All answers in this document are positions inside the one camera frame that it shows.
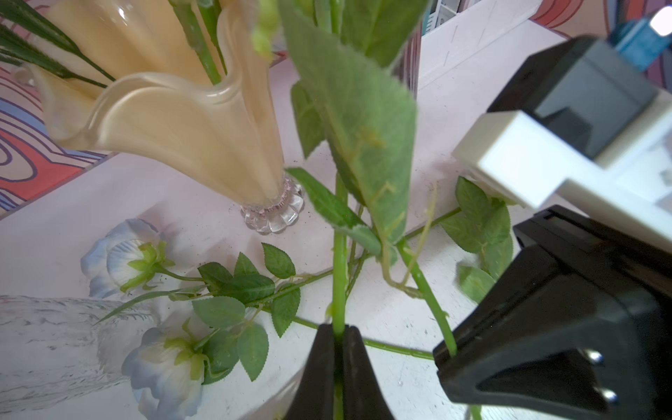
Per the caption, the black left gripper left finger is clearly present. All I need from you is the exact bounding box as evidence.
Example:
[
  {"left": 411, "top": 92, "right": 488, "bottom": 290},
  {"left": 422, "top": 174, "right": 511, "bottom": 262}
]
[{"left": 285, "top": 324, "right": 335, "bottom": 420}]

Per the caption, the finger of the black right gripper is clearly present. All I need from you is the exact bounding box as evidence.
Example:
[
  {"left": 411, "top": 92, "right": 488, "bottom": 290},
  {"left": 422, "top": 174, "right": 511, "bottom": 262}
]
[{"left": 435, "top": 246, "right": 671, "bottom": 419}]

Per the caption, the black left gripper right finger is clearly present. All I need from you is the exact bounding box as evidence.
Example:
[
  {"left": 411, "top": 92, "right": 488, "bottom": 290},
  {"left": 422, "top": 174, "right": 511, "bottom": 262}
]
[{"left": 342, "top": 325, "right": 395, "bottom": 420}]

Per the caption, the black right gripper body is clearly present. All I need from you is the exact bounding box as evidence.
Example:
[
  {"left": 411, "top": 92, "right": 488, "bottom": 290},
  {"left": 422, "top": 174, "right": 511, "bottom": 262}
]
[{"left": 514, "top": 205, "right": 671, "bottom": 315}]

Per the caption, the yellow tulip flower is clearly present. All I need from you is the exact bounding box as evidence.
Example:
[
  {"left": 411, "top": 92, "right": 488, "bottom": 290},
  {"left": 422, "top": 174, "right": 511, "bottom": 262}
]
[{"left": 252, "top": 1, "right": 452, "bottom": 419}]

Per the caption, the clear glass vase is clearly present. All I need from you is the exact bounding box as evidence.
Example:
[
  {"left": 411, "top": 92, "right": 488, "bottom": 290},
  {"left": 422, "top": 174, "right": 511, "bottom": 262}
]
[{"left": 1, "top": 296, "right": 158, "bottom": 414}]

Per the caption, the white plastic file organizer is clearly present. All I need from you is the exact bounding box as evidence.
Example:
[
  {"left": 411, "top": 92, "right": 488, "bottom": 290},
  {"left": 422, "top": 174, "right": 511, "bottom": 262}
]
[{"left": 418, "top": 0, "right": 542, "bottom": 89}]

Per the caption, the purple ribbed glass vase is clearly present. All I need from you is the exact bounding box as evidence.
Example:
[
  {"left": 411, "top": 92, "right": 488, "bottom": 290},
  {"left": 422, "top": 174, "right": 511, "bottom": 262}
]
[{"left": 394, "top": 24, "right": 422, "bottom": 97}]

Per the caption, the yellow fluted glass vase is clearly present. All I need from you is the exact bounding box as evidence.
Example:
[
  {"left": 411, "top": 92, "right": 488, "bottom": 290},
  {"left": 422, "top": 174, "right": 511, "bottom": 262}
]
[{"left": 14, "top": 1, "right": 304, "bottom": 235}]

